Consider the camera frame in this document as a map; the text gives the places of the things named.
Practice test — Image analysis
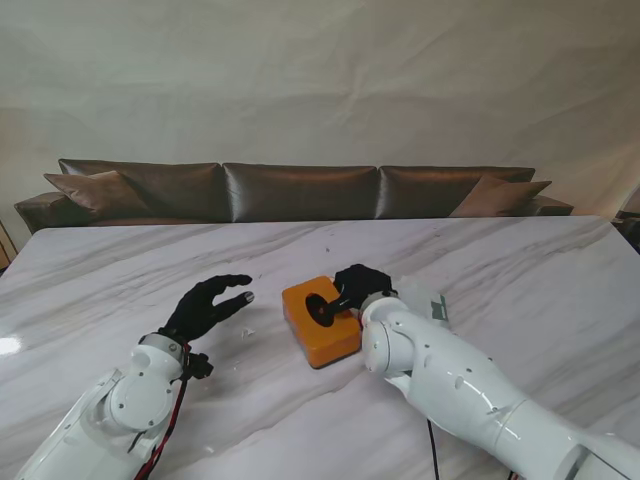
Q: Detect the brown leather sofa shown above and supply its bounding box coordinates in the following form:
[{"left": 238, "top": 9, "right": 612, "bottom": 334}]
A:
[{"left": 13, "top": 158, "right": 575, "bottom": 235}]

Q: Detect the red black right arm cable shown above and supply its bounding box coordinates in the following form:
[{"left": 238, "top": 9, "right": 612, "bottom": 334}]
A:
[{"left": 424, "top": 419, "right": 444, "bottom": 480}]

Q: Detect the red black left arm cable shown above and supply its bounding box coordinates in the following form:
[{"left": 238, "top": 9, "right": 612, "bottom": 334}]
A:
[{"left": 127, "top": 343, "right": 194, "bottom": 480}]

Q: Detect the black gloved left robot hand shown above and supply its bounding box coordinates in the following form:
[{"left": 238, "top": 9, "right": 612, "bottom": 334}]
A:
[{"left": 164, "top": 273, "right": 256, "bottom": 346}]

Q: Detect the brown throw pillow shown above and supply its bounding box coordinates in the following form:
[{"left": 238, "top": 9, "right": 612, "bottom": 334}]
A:
[
  {"left": 449, "top": 175, "right": 553, "bottom": 218},
  {"left": 43, "top": 169, "right": 151, "bottom": 217}
]

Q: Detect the brown leather sofa back cushion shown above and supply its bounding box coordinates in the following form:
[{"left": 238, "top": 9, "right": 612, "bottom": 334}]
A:
[
  {"left": 222, "top": 162, "right": 380, "bottom": 223},
  {"left": 58, "top": 158, "right": 224, "bottom": 221},
  {"left": 378, "top": 165, "right": 536, "bottom": 220}
]

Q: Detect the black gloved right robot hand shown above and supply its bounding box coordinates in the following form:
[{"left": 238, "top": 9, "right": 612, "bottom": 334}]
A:
[{"left": 319, "top": 263, "right": 399, "bottom": 321}]

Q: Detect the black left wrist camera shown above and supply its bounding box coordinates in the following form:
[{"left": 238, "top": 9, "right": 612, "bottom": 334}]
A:
[{"left": 182, "top": 352, "right": 215, "bottom": 380}]

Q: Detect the wooden furniture piece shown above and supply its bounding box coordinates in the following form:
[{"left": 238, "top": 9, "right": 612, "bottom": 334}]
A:
[{"left": 0, "top": 219, "right": 14, "bottom": 271}]

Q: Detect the dark background object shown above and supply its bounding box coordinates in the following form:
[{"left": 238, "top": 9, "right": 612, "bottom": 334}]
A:
[{"left": 612, "top": 209, "right": 640, "bottom": 251}]

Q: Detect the red black arm cable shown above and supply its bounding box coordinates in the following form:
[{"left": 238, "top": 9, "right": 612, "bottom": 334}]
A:
[
  {"left": 424, "top": 419, "right": 444, "bottom": 480},
  {"left": 127, "top": 343, "right": 194, "bottom": 480}
]

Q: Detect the white tissue pack green label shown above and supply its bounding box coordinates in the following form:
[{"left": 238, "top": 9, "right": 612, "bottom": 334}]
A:
[{"left": 397, "top": 279, "right": 454, "bottom": 334}]

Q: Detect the orange tissue box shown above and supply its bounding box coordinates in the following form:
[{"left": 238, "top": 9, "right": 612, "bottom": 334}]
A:
[{"left": 281, "top": 274, "right": 362, "bottom": 371}]

